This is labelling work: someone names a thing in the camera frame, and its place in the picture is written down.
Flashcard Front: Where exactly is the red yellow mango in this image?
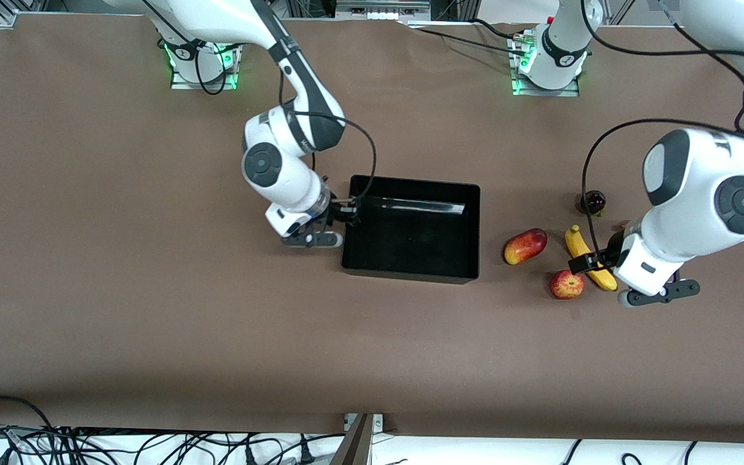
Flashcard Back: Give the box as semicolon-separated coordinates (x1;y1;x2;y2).
503;228;548;266

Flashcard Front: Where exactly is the red yellow apple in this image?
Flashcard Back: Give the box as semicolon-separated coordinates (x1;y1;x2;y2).
549;270;584;300

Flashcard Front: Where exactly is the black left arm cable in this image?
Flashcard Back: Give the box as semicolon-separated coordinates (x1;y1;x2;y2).
581;0;744;272

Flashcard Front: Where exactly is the grey power strip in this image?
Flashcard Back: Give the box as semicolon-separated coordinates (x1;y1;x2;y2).
335;0;432;21

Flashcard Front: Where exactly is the black looping arm cable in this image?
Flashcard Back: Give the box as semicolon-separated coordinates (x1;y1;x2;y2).
192;40;227;96

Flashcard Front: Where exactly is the dark purple mangosteen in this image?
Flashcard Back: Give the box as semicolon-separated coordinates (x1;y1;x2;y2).
579;190;607;218

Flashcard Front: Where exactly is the black plastic box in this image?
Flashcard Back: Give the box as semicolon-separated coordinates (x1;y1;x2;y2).
341;174;481;285

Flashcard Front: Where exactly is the black table cable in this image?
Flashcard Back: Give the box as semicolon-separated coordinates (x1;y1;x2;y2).
471;18;518;41
404;19;528;56

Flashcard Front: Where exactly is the grey camera pole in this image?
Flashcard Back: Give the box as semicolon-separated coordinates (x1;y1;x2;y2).
329;413;374;465

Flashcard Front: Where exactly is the black cable with silver plug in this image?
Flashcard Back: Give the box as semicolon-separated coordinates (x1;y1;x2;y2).
280;65;378;206

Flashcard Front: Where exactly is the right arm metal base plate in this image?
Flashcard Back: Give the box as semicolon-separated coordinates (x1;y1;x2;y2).
169;40;240;90

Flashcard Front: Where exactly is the silver table edge bracket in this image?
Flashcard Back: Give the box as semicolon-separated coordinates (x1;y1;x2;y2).
344;413;385;433

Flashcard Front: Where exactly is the yellow banana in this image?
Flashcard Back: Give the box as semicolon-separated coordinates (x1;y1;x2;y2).
564;225;619;292

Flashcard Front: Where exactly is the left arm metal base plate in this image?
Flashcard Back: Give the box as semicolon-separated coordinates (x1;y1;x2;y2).
510;31;581;98

